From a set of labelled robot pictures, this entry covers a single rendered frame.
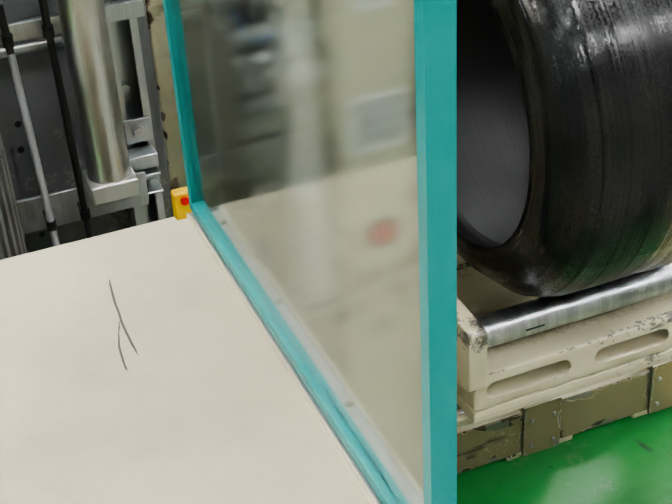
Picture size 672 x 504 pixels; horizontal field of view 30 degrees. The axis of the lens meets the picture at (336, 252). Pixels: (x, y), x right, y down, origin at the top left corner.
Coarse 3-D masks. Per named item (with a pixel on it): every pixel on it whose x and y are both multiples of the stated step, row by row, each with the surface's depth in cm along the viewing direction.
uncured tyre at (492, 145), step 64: (512, 0) 146; (576, 0) 142; (640, 0) 144; (512, 64) 197; (576, 64) 142; (640, 64) 143; (512, 128) 197; (576, 128) 144; (640, 128) 144; (512, 192) 193; (576, 192) 147; (640, 192) 148; (512, 256) 162; (576, 256) 154; (640, 256) 158
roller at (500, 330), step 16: (656, 272) 175; (592, 288) 172; (608, 288) 172; (624, 288) 173; (640, 288) 174; (656, 288) 174; (528, 304) 170; (544, 304) 170; (560, 304) 170; (576, 304) 170; (592, 304) 171; (608, 304) 172; (624, 304) 174; (480, 320) 167; (496, 320) 167; (512, 320) 168; (528, 320) 168; (544, 320) 169; (560, 320) 170; (576, 320) 172; (496, 336) 167; (512, 336) 168
